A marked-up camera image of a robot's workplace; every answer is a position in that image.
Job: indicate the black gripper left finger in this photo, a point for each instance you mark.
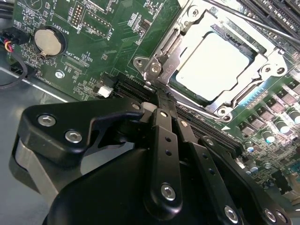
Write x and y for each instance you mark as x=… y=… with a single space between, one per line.
x=58 y=122

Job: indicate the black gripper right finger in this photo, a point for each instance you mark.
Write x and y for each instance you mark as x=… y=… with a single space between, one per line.
x=208 y=162

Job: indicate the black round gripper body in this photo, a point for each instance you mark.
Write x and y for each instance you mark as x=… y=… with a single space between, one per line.
x=105 y=194

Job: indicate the silver square CPU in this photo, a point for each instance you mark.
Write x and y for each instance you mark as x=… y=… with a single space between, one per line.
x=211 y=65

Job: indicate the metal socket cover frame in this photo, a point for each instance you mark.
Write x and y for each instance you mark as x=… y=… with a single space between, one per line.
x=173 y=61

